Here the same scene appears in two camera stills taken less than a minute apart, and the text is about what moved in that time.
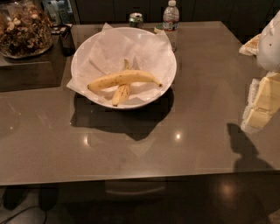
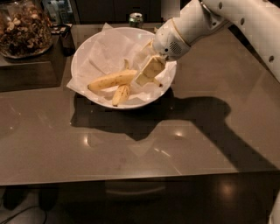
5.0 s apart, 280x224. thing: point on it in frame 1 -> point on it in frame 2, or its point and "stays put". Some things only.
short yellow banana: x=122 y=91 stays put
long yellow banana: x=122 y=78 stays put
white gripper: x=269 y=48 -> x=167 y=42
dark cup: x=67 y=42 stays put
